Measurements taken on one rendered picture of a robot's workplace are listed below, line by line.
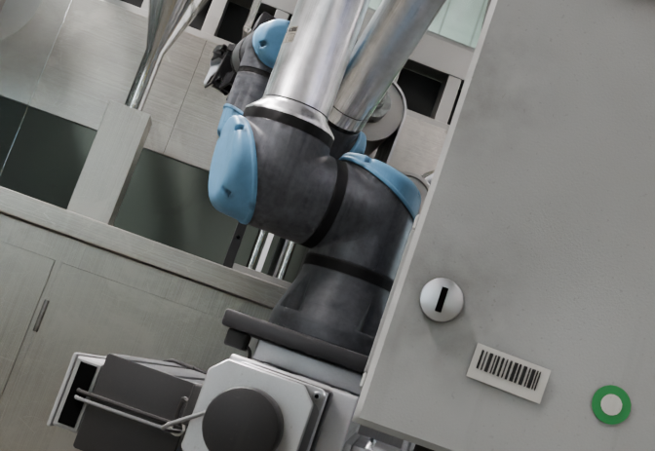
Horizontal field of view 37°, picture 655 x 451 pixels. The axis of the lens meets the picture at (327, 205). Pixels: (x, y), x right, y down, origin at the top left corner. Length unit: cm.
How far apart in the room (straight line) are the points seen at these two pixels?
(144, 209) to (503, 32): 171
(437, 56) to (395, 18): 110
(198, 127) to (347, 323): 126
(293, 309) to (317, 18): 35
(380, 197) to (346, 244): 7
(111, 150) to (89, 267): 42
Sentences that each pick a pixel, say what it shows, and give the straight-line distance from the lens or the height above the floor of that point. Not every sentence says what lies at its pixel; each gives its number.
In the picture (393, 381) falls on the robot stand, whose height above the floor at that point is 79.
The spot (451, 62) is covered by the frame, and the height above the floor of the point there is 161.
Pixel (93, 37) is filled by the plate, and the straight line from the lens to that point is 240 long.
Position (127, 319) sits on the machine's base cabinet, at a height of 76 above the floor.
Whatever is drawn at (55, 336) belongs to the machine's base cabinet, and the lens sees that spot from 171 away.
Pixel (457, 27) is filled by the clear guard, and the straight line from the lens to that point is 249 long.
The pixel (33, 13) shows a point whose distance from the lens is 214.
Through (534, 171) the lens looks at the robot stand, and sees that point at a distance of 65.
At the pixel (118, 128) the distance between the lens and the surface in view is 207.
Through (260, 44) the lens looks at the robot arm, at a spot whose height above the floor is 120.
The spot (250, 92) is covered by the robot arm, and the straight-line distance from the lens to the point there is 143.
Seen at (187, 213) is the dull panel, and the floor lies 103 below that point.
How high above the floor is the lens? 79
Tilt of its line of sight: 9 degrees up
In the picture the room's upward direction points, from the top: 19 degrees clockwise
